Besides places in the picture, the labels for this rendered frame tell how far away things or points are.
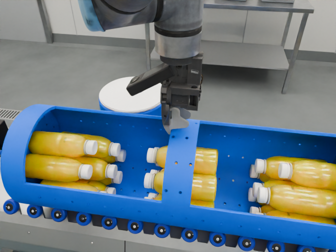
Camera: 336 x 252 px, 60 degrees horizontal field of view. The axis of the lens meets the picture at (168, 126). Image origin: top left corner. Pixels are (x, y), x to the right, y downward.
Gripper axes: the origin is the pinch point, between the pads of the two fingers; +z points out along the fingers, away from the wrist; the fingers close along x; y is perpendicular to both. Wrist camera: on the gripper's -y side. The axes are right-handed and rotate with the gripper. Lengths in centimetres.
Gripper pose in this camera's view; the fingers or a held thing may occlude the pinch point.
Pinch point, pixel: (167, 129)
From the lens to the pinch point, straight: 70.7
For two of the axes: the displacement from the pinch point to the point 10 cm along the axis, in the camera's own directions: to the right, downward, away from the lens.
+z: 0.0, 7.9, 6.1
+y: 9.9, 1.1, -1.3
